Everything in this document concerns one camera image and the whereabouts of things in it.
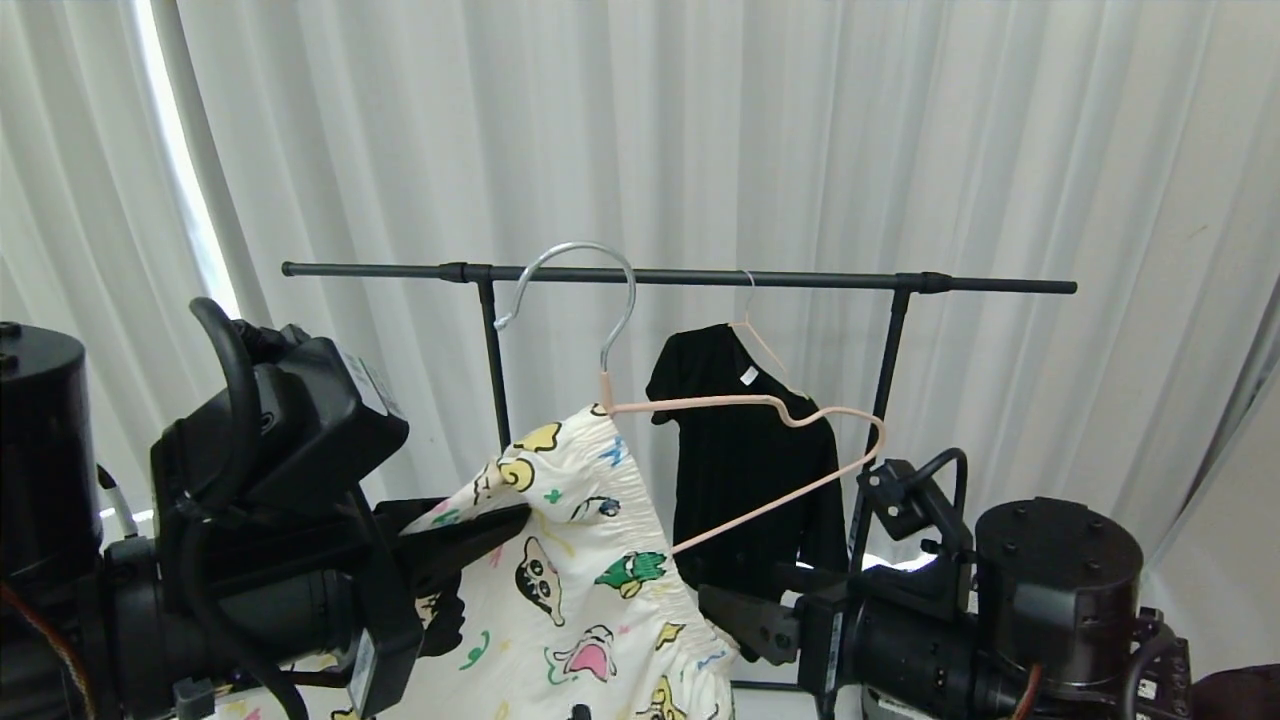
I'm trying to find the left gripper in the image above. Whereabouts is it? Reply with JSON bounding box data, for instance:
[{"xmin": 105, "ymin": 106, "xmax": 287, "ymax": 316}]
[{"xmin": 105, "ymin": 495, "xmax": 532, "ymax": 719}]

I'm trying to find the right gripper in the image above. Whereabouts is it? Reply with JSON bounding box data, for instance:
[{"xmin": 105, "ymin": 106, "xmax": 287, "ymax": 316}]
[{"xmin": 698, "ymin": 585, "xmax": 1001, "ymax": 720}]

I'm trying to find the cream printed garment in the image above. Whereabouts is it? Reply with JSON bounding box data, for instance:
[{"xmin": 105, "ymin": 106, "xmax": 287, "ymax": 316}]
[{"xmin": 215, "ymin": 405, "xmax": 741, "ymax": 720}]

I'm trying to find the black garment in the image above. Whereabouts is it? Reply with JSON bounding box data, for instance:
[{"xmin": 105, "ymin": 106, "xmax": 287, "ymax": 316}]
[{"xmin": 645, "ymin": 323, "xmax": 851, "ymax": 601}]

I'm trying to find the pink clothes hanger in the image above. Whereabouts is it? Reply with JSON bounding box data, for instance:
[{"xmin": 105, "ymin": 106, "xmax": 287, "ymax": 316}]
[
  {"xmin": 728, "ymin": 270, "xmax": 811, "ymax": 399},
  {"xmin": 493, "ymin": 241, "xmax": 888, "ymax": 557}
]

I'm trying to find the black clothes rack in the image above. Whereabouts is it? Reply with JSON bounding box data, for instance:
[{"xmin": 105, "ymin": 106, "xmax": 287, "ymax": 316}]
[{"xmin": 282, "ymin": 262, "xmax": 1078, "ymax": 720}]

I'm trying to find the white curtain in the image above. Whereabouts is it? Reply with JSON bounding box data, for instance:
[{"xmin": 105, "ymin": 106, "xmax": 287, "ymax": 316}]
[{"xmin": 0, "ymin": 0, "xmax": 1280, "ymax": 601}]

